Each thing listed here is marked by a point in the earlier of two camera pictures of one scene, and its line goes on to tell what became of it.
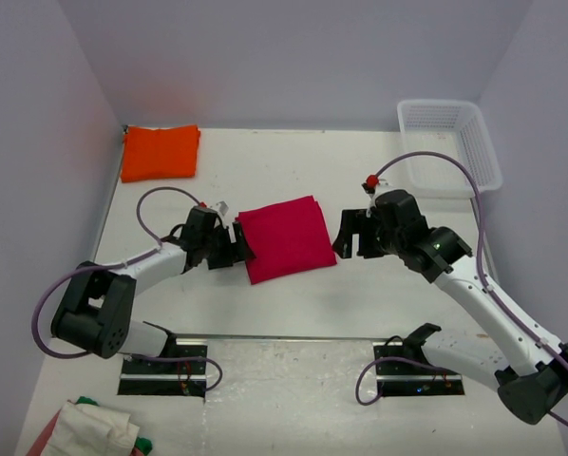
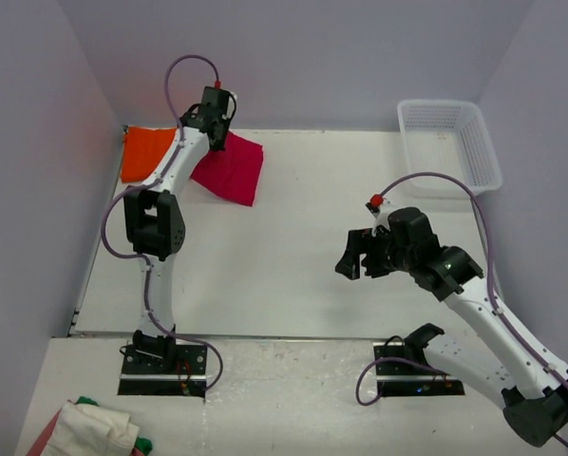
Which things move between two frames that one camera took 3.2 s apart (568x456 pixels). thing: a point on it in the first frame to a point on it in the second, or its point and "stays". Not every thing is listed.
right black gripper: (356, 221) to (361, 241)
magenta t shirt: (287, 238) to (232, 174)
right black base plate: (397, 378) stays
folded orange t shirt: (151, 153) stays
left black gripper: (240, 250) to (218, 145)
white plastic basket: (451, 127) stays
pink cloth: (39, 445) stays
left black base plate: (167, 379) stays
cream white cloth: (87, 430) stays
